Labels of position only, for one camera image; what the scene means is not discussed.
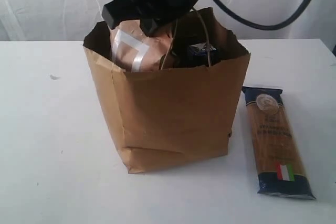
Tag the spaghetti packet with Italian flag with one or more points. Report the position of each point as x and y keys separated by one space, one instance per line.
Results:
x=279 y=166

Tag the brown pouch with orange label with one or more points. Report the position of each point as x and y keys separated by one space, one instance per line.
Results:
x=133 y=51

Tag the brown paper shopping bag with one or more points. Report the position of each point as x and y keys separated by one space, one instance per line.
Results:
x=174 y=116

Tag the blue and white milk carton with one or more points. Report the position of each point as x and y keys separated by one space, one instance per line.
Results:
x=197 y=55

